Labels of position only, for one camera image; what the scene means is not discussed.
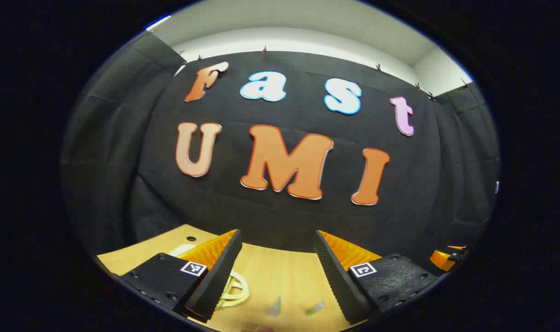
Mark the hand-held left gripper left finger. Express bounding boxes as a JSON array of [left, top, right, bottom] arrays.
[[118, 229, 242, 323]]

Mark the white tube with green label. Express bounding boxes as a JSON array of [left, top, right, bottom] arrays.
[[266, 296, 283, 318]]

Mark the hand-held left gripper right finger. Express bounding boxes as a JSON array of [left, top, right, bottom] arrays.
[[314, 230, 441, 325]]

